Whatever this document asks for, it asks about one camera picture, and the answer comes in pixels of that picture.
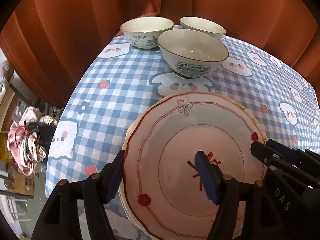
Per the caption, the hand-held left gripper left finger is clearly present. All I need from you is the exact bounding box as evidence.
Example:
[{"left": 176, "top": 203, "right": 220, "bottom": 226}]
[{"left": 31, "top": 149, "right": 125, "bottom": 240}]

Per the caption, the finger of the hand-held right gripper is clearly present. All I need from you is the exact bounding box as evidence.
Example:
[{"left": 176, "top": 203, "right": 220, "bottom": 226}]
[
  {"left": 265, "top": 139, "right": 308, "bottom": 160},
  {"left": 251, "top": 141, "right": 283, "bottom": 167}
]

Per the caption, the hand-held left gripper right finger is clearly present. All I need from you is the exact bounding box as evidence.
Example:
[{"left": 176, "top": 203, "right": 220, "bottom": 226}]
[{"left": 194, "top": 151, "right": 269, "bottom": 240}]

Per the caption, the white plate red pattern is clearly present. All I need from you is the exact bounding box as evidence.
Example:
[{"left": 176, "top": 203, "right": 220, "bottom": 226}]
[{"left": 122, "top": 92, "right": 269, "bottom": 233}]

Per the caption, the large yellow floral plate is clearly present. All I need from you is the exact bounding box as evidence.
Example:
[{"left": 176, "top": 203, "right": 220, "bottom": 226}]
[{"left": 118, "top": 90, "right": 269, "bottom": 233}]

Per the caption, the white ceramic bowl blue emblem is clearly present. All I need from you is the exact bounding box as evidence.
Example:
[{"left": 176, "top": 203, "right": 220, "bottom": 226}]
[{"left": 157, "top": 29, "right": 229, "bottom": 78}]

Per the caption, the white floral ceramic bowl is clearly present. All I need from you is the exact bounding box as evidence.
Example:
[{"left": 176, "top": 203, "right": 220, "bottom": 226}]
[
  {"left": 179, "top": 16, "right": 227, "bottom": 41},
  {"left": 120, "top": 17, "right": 175, "bottom": 49}
]

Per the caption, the blue checked printed tablecloth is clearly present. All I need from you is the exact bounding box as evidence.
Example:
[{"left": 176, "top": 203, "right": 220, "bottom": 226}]
[{"left": 45, "top": 25, "right": 320, "bottom": 240}]

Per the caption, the cardboard box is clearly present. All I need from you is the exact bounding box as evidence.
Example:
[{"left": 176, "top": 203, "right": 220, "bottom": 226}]
[{"left": 5, "top": 170, "right": 39, "bottom": 198}]

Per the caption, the pink and white clothes pile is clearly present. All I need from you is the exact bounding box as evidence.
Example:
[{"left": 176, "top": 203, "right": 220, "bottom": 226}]
[{"left": 7, "top": 106, "right": 59, "bottom": 177}]

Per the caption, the wooden shelf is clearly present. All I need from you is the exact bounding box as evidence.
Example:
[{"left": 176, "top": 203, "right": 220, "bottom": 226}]
[{"left": 0, "top": 87, "right": 17, "bottom": 132}]

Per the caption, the orange curtain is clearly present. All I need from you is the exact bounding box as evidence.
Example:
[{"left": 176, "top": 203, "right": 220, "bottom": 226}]
[{"left": 0, "top": 0, "right": 320, "bottom": 108}]

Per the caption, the grey crumpled cloth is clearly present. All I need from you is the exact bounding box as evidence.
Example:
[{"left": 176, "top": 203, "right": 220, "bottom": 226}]
[{"left": 0, "top": 61, "right": 14, "bottom": 93}]

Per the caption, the red cord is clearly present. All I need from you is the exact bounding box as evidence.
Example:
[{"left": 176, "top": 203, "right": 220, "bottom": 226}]
[{"left": 15, "top": 126, "right": 40, "bottom": 144}]

